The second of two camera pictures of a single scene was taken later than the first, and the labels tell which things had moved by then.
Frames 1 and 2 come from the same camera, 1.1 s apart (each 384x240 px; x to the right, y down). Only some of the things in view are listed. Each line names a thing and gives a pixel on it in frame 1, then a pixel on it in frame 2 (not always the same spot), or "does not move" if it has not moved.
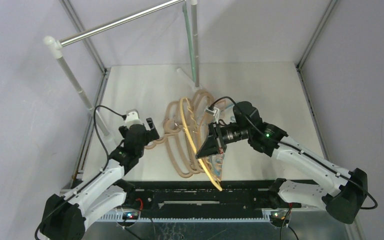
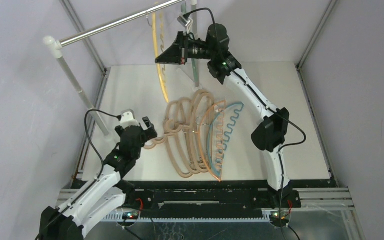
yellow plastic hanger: [185, 130] -> [157, 54]
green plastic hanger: [189, 40] does not move
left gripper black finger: [153, 134] does not move
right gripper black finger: [210, 147] -> [172, 55]
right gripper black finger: [210, 147] -> [176, 47]
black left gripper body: [147, 140] does not move
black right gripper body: [215, 137] -> [182, 48]
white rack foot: [186, 77] does not move
